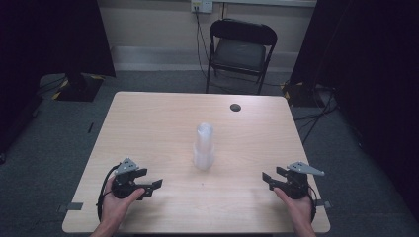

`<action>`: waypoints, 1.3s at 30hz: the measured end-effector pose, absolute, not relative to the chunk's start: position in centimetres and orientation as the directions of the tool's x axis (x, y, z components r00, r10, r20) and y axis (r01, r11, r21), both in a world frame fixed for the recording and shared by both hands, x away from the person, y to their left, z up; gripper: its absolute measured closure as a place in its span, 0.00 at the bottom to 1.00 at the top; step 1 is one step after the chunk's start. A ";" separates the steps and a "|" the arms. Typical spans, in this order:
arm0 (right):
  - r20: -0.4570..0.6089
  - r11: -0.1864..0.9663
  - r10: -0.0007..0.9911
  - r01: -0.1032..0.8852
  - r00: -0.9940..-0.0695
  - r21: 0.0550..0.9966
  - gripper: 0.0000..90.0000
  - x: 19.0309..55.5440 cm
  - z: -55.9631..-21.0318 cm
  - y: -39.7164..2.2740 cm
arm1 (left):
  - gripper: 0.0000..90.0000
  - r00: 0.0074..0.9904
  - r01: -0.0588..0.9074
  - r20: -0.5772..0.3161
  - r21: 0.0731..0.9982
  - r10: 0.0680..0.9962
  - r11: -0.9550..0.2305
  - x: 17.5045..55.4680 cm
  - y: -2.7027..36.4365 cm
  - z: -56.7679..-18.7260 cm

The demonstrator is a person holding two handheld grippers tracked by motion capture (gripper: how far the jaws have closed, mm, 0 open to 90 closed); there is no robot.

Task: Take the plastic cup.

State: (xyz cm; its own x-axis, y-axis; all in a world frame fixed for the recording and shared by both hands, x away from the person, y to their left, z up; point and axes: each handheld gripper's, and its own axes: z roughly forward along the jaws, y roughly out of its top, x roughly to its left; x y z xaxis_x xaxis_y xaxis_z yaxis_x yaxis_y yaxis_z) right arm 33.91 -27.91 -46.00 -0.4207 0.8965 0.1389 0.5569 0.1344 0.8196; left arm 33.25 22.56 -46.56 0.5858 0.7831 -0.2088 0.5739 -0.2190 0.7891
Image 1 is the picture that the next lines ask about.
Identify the person's right hand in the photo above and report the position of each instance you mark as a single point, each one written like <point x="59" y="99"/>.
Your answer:
<point x="298" y="209"/>

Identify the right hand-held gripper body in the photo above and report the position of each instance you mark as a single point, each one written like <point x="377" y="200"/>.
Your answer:
<point x="295" y="184"/>

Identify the white wall conduit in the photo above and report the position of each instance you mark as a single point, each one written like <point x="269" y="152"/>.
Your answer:
<point x="263" y="3"/>

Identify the black folding chair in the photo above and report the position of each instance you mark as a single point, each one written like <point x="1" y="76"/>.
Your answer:
<point x="240" y="52"/>

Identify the grey tape strip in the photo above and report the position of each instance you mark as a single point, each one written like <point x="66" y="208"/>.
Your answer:
<point x="324" y="204"/>
<point x="73" y="206"/>

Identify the white wall socket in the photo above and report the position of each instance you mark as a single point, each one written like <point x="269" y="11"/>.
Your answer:
<point x="201" y="6"/>

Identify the black stand base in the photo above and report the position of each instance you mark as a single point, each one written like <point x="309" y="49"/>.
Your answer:
<point x="79" y="87"/>
<point x="301" y="94"/>

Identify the small black floor marker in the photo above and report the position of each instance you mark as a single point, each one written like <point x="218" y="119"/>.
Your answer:
<point x="90" y="127"/>

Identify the black curtain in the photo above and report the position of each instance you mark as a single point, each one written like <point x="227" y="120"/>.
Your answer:
<point x="375" y="82"/>
<point x="39" y="49"/>

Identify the person's left hand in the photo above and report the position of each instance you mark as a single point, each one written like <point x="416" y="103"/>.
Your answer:
<point x="115" y="205"/>

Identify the black table grommet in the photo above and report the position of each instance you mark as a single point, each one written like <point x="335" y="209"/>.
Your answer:
<point x="235" y="107"/>

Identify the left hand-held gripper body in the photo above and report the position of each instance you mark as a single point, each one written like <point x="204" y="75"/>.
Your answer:
<point x="124" y="186"/>

